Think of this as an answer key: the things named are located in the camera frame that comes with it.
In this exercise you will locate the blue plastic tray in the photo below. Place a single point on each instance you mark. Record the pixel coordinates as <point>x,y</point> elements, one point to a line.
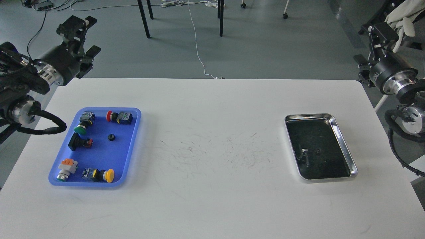
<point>103,154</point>

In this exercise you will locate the black power strip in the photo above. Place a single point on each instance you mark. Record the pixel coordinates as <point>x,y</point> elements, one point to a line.
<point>38,5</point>

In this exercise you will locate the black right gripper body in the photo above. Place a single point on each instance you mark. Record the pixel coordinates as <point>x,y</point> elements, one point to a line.
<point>393,75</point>

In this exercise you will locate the red push button switch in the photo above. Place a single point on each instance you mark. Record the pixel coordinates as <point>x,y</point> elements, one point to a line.
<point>120,118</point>

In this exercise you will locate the silver metal tray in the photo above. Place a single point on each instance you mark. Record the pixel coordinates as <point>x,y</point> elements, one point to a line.
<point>319,148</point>

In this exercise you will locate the black push button switch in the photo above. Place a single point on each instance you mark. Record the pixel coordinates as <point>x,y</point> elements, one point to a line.
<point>76,142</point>

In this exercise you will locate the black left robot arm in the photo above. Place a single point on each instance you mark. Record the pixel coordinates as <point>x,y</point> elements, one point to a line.
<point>21,74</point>

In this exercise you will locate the black table leg right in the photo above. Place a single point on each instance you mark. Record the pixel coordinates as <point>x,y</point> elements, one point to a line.
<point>220,15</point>

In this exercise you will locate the beige cloth on chair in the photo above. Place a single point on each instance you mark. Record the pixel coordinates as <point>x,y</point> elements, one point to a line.
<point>402,17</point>

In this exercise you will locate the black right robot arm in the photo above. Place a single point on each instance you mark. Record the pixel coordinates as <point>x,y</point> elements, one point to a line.
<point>407,121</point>

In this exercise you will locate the black table leg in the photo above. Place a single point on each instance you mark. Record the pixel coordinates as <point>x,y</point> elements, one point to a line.
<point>220,15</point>
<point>143,15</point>

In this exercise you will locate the black table leg left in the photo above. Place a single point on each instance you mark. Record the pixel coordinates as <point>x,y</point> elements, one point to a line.
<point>143,15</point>

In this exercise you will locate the yellow push button switch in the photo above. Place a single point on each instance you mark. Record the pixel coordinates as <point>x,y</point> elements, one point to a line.
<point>97,175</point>

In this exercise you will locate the green push button switch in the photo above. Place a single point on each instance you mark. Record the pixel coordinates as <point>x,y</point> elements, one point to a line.
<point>86,120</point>

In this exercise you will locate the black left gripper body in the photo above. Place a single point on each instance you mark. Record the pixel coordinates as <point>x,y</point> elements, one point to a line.
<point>60,64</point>

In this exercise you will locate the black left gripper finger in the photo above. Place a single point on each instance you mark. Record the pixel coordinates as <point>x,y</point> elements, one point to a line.
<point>73,31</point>
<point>86,61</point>

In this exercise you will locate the white orange push button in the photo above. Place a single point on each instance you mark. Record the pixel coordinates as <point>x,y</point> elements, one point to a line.
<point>67,167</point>

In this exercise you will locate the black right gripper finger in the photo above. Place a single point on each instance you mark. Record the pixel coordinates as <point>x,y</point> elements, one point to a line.
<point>364,70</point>
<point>381,36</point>

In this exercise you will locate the small black gear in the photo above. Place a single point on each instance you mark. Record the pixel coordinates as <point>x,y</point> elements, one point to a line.
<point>111,137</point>

